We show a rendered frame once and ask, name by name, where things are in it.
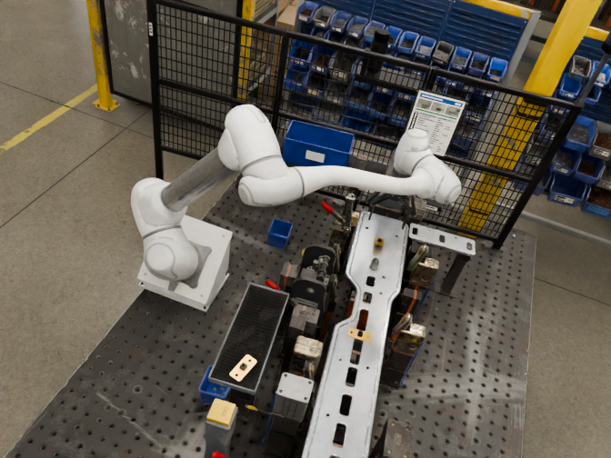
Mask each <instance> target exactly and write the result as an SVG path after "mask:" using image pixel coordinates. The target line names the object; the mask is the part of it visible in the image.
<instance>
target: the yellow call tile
mask: <svg viewBox="0 0 611 458"><path fill-rule="evenodd" d="M234 410H235V404H234V403H229V402H226V401H223V400H220V399H216V398H215V400H214V402H213V404H212V407H211V409H210V412H209V414H208V416H207V420H209V421H213V422H216V423H221V424H223V425H227V426H228V425H229V424H230V421H231V418H232V415H233V413H234Z"/></svg>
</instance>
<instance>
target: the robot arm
mask: <svg viewBox="0 0 611 458"><path fill-rule="evenodd" d="M394 160H395V161H394V165H393V168H392V171H391V174H390V176H386V175H382V174H375V173H370V172H367V171H362V170H358V169H354V168H349V167H343V166H334V165H324V166H308V167H289V168H287V166H286V164H285V162H284V160H283V158H282V155H281V153H280V147H279V144H278V142H277V140H276V137H275V133H274V131H273V128H272V126H271V125H270V123H269V121H268V120H267V118H266V117H265V115H264V114H263V113H262V112H261V111H260V110H259V108H256V107H255V106H254V105H239V106H237V107H235V108H233V109H232V110H231V111H230V112H229V113H228V114H227V116H226V118H225V130H224V132H223V134H222V137H221V139H220V141H219V143H218V147H217V148H215V149H214V150H213V151H211V152H210V153H209V154H207V155H206V156H205V157H203V158H202V159H201V160H199V161H198V162H197V163H196V164H194V165H193V166H192V167H191V168H189V169H188V170H187V171H185V172H184V173H183V174H181V175H180V176H179V177H177V178H176V179H175V180H174V181H173V182H172V183H166V182H164V181H163V180H161V179H158V178H146V179H144V180H142V181H140V182H138V183H137V184H136V185H135V187H134V188H133V190H132V194H131V206H132V210H133V214H134V218H135V222H136V225H137V228H138V231H139V233H140V234H141V237H142V239H143V244H144V262H145V267H146V268H147V270H148V271H149V272H150V273H151V274H152V275H153V276H155V277H157V278H159V279H162V280H167V281H169V285H168V290H169V291H174V290H175V289H176V287H177V286H178V284H179V283H183V284H187V285H188V286H189V287H190V288H192V289H196V287H197V286H198V280H199V277H200V275H201V273H202V271H203V268H204V266H205V262H206V260H207V257H208V256H209V255H210V254H211V253H212V249H211V247H209V246H202V245H200V244H196V243H194V242H192V241H189V240H187V238H186V236H185V233H184V231H183V229H182V225H181V223H180V222H181V221H182V219H183V217H184V215H185V213H186V210H187V206H188V205H189V204H191V203H192V202H193V201H194V200H196V199H197V198H199V197H200V196H202V195H203V194H205V193H206V192H208V191H209V190H211V189H212V188H214V187H215V186H217V185H218V184H220V183H221V182H223V181H224V180H225V179H226V178H228V177H229V176H231V175H232V174H234V173H235V172H242V174H243V178H241V180H240V182H239V186H238V193H239V196H240V198H241V200H242V201H243V202H244V203H245V204H248V205H250V206H255V207H269V206H277V205H280V204H288V203H290V202H293V201H294V200H296V199H299V198H302V197H304V196H306V195H308V194H311V193H313V192H314V191H316V190H318V189H320V188H323V187H325V186H329V185H344V186H350V187H355V188H361V189H366V190H371V191H374V192H373V193H372V194H371V195H369V196H368V197H367V198H366V204H369V207H368V212H370V214H369V217H368V220H370V219H371V215H372V213H373V210H374V207H375V204H378V203H381V202H383V201H384V200H387V199H390V200H392V201H396V202H400V203H401V204H402V205H403V206H404V208H405V210H406V217H405V220H404V222H403V224H402V229H403V230H404V228H405V225H406V222H408V223H409V222H410V219H411V218H412V216H414V217H417V210H416V202H415V194H416V195H417V196H419V197H420V198H428V199H431V200H436V201H437V202H439V203H441V204H450V203H453V202H454V201H455V200H456V199H457V197H458V196H459V195H460V193H461V183H460V181H459V179H458V177H457V176H456V174H455V173H454V172H453V171H452V170H451V169H450V168H449V167H448V166H447V165H446V164H445V163H443V162H442V161H441V160H439V159H437V158H436V157H435V156H434V155H433V154H432V152H431V150H430V148H429V137H428V134H427V133H426V132H425V131H423V130H420V129H410V130H408V131H406V132H405V133H404V135H403V136H402V138H401V140H400V142H399V144H398V146H397V148H396V153H395V158H394ZM380 193H385V194H383V195H381V196H379V197H377V196H378V195H379V194H380ZM376 197H377V198H376ZM407 197H409V200H411V205H412V210H413V212H412V210H411V209H410V207H409V205H408V203H407V201H406V198H407ZM375 198H376V199H375ZM373 199H374V200H373Z"/></svg>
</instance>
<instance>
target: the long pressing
mask: <svg viewBox="0 0 611 458"><path fill-rule="evenodd" d="M369 214H370V212H366V211H363V212H361V213H360V215H359V217H358V221H357V225H356V231H355V235H354V239H353V242H352V245H351V249H350V253H349V256H348V260H347V264H346V270H345V278H346V280H347V281H348V282H349V283H350V284H351V285H352V287H353V288H354V289H355V291H356V297H355V301H354V305H353V310H352V313H351V316H350V317H349V318H348V319H346V320H344V321H342V322H340V323H338V324H336V325H335V327H334V330H333V333H332V337H331V341H330V344H329V348H328V352H327V356H326V362H325V366H324V370H323V373H322V377H321V381H320V384H319V388H318V392H317V396H316V402H315V406H314V410H313V413H312V417H311V421H310V424H309V428H308V432H307V436H306V439H305V446H304V450H303V453H302V457H301V458H330V457H331V456H334V457H337V458H368V453H369V446H370V441H371V434H372V429H373V422H374V417H375V410H376V399H377V394H378V387H379V382H380V375H381V370H382V363H383V358H384V351H385V346H386V335H387V329H388V323H389V317H390V311H391V305H392V302H393V300H394V299H395V298H396V297H397V296H398V294H399V293H400V290H401V283H402V277H403V271H404V264H405V258H406V246H407V239H408V233H409V226H408V225H407V224H406V225H405V228H404V230H403V229H402V224H403V222H402V221H399V220H396V219H393V218H389V217H386V216H382V215H379V214H373V213H372V215H371V219H370V220H368V217H369ZM366 228H368V229H366ZM376 236H378V237H381V238H384V239H385V241H384V245H383V247H382V246H379V247H377V246H376V244H375V239H376ZM396 236H397V237H396ZM374 258H378V260H379V265H378V267H377V269H376V270H372V269H370V267H369V265H370V264H371V261H372V260H373V259H374ZM368 276H370V277H373V278H375V283H374V286H368V285H366V280H367V277H368ZM383 276H384V277H385V278H383ZM364 293H369V294H371V295H372V297H371V302H370V304H365V303H363V297H364ZM380 293H382V294H380ZM361 310H366V311H368V316H367V321H366V329H365V332H368V333H371V334H372V340H371V342H370V343H369V342H366V341H362V340H361V341H362V342H363V344H362V349H361V354H360V358H359V363H358V365H356V364H352V363H350V358H351V354H352V350H353V345H354V340H355V338H353V337H349V336H348V335H347V334H348V330H349V328H350V327H351V328H355V329H356V328H357V324H358V319H359V315H360V311H361ZM339 359H341V361H339ZM349 367H352V368H355V369H356V370H357V373H356V381H355V386H354V387H350V386H347V385H346V376H347V372H348V368H349ZM366 367H368V368H369V369H366ZM344 394H347V395H350V396H351V397H352V401H351V405H350V410H349V415H348V416H345V415H342V414H341V413H340V412H339V411H340V406H341V402H342V397H343V395H344ZM327 414H329V416H326V415H327ZM339 423H340V424H342V425H344V426H345V427H346V433H345V438H344V442H343V446H342V447H337V446H334V445H333V441H334V436H335V432H336V425H337V424H339Z"/></svg>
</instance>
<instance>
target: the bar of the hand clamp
mask: <svg viewBox="0 0 611 458"><path fill-rule="evenodd" d="M344 199H345V200H346V225H345V226H348V227H350V228H351V225H352V214H353V203H354V201H356V202H357V203H358V204H360V196H358V197H357V199H356V198H355V197H354V194H348V196H346V197H344Z"/></svg>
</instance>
